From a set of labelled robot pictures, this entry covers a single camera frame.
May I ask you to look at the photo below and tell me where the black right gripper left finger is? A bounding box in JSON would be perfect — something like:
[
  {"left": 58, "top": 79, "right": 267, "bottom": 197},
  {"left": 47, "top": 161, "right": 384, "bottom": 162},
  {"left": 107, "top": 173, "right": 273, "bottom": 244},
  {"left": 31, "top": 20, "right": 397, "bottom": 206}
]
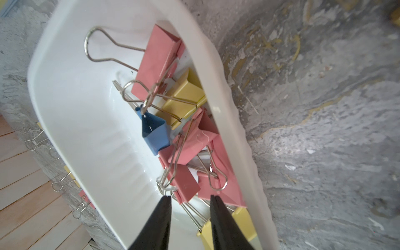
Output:
[{"left": 129, "top": 196, "right": 172, "bottom": 250}]

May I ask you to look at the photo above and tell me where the blue binder clip in box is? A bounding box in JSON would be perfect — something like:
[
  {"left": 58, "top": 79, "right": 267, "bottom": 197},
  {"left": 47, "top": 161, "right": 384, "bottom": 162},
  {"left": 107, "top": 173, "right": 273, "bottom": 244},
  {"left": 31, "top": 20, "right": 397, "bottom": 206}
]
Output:
[{"left": 135, "top": 107, "right": 170, "bottom": 156}]

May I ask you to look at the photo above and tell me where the yellow binder clip in box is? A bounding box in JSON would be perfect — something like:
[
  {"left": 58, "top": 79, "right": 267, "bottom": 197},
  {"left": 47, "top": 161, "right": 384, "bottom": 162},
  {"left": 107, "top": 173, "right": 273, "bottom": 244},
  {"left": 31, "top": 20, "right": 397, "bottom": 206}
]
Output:
[{"left": 121, "top": 68, "right": 207, "bottom": 130}]

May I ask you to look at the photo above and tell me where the pink binder clip in box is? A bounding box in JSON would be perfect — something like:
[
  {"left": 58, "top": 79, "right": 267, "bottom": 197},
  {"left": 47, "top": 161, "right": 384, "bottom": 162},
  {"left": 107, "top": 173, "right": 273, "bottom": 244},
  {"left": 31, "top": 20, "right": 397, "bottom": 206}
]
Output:
[{"left": 84, "top": 24, "right": 182, "bottom": 101}]

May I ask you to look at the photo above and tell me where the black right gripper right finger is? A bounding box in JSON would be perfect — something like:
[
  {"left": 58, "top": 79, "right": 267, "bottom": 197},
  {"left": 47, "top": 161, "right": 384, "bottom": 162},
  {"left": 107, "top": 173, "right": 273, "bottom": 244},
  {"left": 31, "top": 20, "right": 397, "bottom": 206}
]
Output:
[{"left": 210, "top": 195, "right": 254, "bottom": 250}]

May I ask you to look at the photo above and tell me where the white plastic storage box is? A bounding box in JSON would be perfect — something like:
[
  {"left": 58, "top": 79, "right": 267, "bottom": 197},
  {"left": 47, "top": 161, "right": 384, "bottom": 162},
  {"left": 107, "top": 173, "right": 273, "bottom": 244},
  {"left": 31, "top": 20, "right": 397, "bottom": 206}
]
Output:
[{"left": 28, "top": 1, "right": 279, "bottom": 250}]

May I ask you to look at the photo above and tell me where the pink binder clip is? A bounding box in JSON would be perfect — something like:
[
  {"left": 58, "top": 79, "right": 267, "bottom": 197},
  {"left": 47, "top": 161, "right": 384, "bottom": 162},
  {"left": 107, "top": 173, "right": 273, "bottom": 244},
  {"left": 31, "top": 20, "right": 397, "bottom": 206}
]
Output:
[
  {"left": 72, "top": 190, "right": 95, "bottom": 220},
  {"left": 84, "top": 24, "right": 182, "bottom": 101}
]

